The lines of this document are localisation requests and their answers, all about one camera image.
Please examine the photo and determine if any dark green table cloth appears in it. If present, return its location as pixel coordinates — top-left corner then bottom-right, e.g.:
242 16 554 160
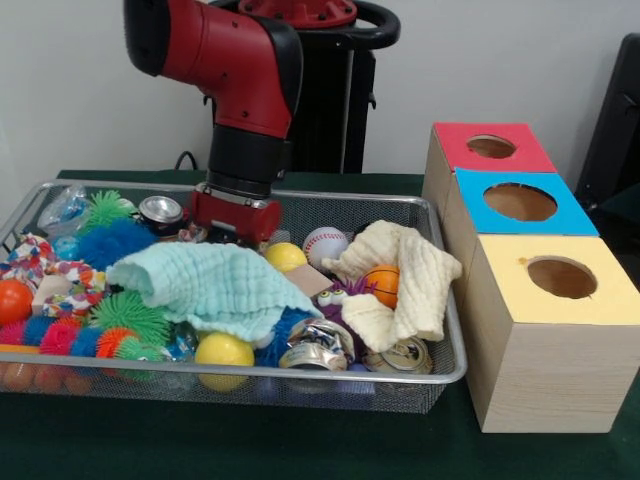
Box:
0 169 640 480

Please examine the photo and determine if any orange toy basketball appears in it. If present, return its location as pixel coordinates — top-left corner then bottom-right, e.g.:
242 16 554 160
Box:
363 263 402 309

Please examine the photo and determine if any red orange ball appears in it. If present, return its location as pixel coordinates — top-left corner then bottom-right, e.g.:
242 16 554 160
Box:
0 278 35 326

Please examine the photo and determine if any rainbow spiky caterpillar toy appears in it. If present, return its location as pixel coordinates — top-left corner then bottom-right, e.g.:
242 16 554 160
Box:
0 312 169 362

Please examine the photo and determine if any light blue knit cloth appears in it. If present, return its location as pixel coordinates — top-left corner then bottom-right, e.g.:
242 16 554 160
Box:
105 242 324 337

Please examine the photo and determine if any blue white crushed can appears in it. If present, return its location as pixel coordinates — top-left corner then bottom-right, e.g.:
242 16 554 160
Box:
278 318 356 372

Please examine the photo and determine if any green covered side table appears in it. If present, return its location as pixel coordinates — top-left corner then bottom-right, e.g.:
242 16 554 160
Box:
594 180 640 216

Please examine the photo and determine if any black upright panel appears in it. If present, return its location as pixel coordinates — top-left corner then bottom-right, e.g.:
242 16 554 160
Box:
574 33 640 201

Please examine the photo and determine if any yellow ball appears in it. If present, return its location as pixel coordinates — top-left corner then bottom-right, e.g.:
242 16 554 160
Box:
263 242 309 274
193 330 256 391

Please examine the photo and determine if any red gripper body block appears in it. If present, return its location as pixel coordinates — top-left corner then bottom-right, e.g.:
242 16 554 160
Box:
189 183 284 246

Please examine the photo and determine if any blue spiky eyed toy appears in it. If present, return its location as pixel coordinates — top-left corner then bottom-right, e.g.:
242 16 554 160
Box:
74 218 159 271
254 307 311 367

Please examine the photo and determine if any wooden box with three holes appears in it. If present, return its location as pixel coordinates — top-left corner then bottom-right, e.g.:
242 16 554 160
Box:
421 121 640 434

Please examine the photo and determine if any plain green spiky ball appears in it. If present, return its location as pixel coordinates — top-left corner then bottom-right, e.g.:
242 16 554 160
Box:
89 290 174 346

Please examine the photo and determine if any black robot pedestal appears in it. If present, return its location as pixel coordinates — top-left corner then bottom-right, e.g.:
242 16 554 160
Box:
214 0 401 174

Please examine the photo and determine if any clear mesh bin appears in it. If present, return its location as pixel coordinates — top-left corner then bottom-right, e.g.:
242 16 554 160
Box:
0 179 469 415

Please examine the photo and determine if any black cable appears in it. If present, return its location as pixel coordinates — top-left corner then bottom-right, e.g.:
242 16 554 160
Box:
173 148 200 173

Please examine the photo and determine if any cream knit cloth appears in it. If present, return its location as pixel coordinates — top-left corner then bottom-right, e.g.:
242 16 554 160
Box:
322 219 464 354

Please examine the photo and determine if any purple spiky eyed toy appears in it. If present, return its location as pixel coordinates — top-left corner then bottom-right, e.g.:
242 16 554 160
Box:
314 279 369 351

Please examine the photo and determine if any white printed ball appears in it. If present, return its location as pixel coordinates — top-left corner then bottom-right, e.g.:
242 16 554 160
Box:
302 227 350 264

